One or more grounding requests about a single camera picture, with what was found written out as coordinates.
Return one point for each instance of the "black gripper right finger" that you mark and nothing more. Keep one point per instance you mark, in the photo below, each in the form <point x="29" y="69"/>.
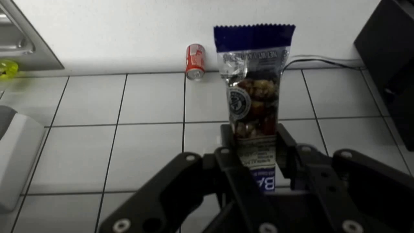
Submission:
<point x="344" y="193"/>

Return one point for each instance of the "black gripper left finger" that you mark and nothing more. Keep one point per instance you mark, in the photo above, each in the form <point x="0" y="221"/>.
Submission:
<point x="164" y="203"/>

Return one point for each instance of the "white soap dispenser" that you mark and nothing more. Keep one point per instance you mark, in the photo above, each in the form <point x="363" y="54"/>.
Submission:
<point x="19" y="142"/>

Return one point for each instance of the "red soda can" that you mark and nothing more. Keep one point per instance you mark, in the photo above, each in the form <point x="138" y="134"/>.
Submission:
<point x="194" y="63"/>

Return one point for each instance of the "stainless steel sink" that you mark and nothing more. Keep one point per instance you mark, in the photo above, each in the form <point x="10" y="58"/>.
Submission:
<point x="20" y="43"/>

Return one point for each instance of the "yellow dish soap bottle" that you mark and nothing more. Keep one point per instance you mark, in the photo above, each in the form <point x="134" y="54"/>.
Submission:
<point x="7" y="69"/>

